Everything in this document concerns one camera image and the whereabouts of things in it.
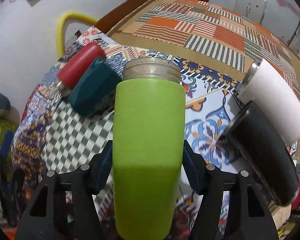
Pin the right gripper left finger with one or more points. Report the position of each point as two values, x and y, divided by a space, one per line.
62 206

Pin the green cylindrical bottle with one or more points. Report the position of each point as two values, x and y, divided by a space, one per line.
148 138

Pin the dark green hexagonal cup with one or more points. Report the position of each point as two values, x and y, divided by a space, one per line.
95 91

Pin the white tumbler cup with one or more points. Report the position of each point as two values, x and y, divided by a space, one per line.
264 86

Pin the red tumbler cup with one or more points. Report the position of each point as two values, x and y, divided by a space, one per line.
72 71

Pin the patchwork patterned tablecloth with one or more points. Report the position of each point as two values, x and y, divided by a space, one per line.
211 165

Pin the black thermos bottle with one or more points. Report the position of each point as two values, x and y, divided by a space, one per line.
258 141

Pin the striped patchwork bed mat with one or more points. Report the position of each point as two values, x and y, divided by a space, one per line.
214 36

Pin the white small cabinet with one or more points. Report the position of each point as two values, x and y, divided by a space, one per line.
251 9

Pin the wooden bed frame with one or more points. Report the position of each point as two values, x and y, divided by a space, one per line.
116 15

